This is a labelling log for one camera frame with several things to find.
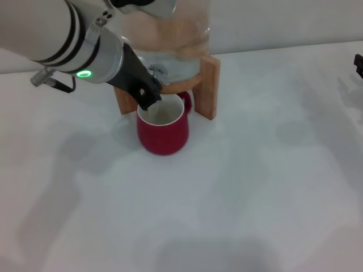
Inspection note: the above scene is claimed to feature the metal cable plug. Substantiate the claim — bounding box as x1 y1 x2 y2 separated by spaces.
30 67 58 87

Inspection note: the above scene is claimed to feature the black cable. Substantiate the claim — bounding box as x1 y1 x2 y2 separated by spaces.
48 75 77 94

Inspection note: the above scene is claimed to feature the glass water dispenser jar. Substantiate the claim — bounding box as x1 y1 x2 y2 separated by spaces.
120 0 212 86

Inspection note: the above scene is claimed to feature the wooden dispenser stand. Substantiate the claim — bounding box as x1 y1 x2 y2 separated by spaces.
113 53 221 121

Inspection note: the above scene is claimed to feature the red ceramic cup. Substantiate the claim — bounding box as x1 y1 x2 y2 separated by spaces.
136 91 193 156

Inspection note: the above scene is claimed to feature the chrome faucet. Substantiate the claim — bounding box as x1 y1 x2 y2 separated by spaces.
149 63 171 86

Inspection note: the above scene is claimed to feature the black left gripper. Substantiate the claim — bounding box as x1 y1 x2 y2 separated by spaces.
106 42 163 112

